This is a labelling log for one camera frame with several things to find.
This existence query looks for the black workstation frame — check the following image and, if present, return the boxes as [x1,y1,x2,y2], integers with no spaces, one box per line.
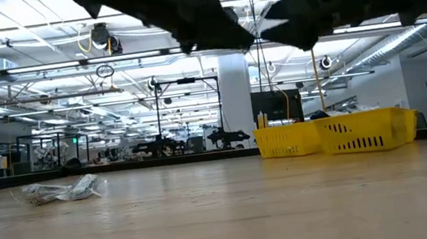
[15,128,92,171]

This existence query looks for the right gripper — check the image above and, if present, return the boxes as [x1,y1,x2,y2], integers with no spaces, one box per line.
[256,0,408,56]

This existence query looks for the yellow plastic basket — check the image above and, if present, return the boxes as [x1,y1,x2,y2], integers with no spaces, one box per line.
[402,108,421,143]
[313,105,416,160]
[252,120,324,162]

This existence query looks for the long ceiling light strip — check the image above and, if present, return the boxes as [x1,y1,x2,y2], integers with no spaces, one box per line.
[0,17,427,77]

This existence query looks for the grey chair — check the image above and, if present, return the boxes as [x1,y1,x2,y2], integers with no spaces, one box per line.
[411,111,427,130]

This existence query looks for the looped black ceiling cable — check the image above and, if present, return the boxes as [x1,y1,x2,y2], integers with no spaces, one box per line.
[94,62,117,80]

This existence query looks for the white pillar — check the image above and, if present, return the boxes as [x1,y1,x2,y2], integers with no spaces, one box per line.
[215,52,260,152]

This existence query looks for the black wall monitor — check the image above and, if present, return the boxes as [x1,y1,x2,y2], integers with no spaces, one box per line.
[250,86,306,129]

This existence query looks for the toothbrush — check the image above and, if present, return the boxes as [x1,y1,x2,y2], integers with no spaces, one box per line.
[328,102,381,117]

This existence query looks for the thin black cable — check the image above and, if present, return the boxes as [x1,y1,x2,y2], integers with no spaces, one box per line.
[246,0,272,95]

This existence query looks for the dark blue razor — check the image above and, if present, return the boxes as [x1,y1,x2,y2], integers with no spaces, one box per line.
[309,108,331,122]

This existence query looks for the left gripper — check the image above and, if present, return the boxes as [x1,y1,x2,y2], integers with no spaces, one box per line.
[137,0,257,62]

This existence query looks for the black background station frame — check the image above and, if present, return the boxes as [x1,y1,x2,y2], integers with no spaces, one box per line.
[152,73,228,159]

